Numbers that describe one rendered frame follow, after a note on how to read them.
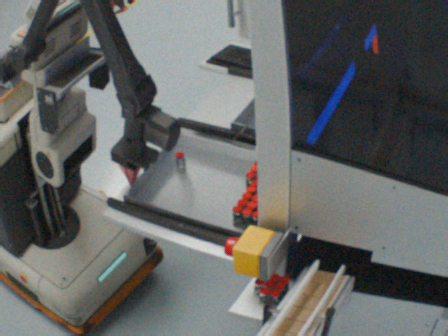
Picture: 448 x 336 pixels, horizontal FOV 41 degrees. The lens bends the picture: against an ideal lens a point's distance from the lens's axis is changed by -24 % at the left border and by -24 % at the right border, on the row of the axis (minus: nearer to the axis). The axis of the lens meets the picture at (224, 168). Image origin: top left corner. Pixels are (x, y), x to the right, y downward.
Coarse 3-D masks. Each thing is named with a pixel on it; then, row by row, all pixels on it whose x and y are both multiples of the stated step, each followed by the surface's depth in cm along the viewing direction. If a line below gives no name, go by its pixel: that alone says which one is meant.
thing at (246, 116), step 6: (252, 102) 196; (246, 108) 194; (252, 108) 197; (240, 114) 191; (246, 114) 195; (252, 114) 196; (234, 120) 189; (240, 120) 192; (246, 120) 194; (252, 120) 194; (234, 126) 188; (240, 126) 187; (246, 126) 186; (252, 126) 192; (252, 132) 186
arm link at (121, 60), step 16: (80, 0) 141; (96, 0) 140; (96, 16) 142; (112, 16) 144; (96, 32) 146; (112, 32) 145; (112, 48) 146; (128, 48) 149; (112, 64) 149; (128, 64) 149; (128, 80) 149; (144, 80) 154; (128, 96) 152; (144, 96) 153
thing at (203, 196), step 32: (160, 160) 181; (192, 160) 182; (224, 160) 182; (256, 160) 179; (128, 192) 170; (160, 192) 174; (192, 192) 173; (224, 192) 173; (192, 224) 162; (224, 224) 164
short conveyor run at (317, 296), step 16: (304, 272) 143; (320, 272) 143; (304, 288) 137; (320, 288) 139; (336, 288) 138; (288, 304) 131; (304, 304) 136; (320, 304) 130; (336, 304) 134; (272, 320) 132; (288, 320) 132; (304, 320) 132; (320, 320) 127; (336, 320) 139
